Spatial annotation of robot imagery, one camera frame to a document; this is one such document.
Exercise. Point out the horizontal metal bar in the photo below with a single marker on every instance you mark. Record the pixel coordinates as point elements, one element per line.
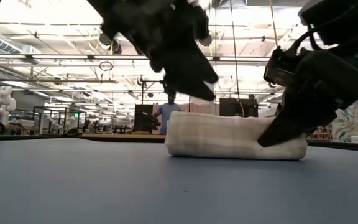
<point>57,56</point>

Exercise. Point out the wide black monitor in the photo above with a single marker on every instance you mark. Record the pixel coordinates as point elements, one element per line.
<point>232,107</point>

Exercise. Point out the silver ribbed air duct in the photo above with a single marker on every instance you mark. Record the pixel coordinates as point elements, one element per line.
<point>5,45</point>

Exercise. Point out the black camera stand frame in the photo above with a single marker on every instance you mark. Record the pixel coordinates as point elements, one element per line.
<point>152,81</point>

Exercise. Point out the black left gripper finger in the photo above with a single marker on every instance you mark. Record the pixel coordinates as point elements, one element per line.
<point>188,85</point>
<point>199,67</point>

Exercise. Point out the leaf print fabric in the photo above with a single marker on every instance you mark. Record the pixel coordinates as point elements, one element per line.
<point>353,124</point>

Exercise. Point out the white robot figure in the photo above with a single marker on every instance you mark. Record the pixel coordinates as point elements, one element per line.
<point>3,99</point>

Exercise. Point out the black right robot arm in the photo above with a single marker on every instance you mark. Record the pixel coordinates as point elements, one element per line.
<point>337,21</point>

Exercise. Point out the small black monitor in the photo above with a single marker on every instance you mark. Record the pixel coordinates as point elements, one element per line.
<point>141,115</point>

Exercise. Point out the black glass cabinet frame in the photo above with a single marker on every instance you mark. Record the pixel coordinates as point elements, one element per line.
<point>59,107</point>

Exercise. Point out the brown floral fabric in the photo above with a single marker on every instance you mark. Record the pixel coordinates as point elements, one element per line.
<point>320,133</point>

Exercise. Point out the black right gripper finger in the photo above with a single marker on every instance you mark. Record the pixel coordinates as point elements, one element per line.
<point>297,121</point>

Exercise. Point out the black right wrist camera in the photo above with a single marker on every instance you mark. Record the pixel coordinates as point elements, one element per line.
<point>278,68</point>

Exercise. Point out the person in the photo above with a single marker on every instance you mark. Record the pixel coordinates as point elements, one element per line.
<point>166,115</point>

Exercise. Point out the white brown plaid towel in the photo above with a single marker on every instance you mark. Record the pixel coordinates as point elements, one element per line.
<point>216,137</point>

